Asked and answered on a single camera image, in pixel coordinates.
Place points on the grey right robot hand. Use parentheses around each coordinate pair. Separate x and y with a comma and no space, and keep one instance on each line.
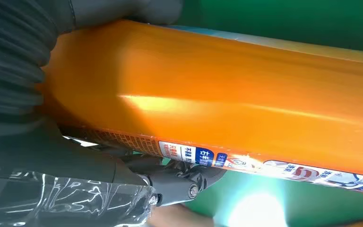
(43,156)

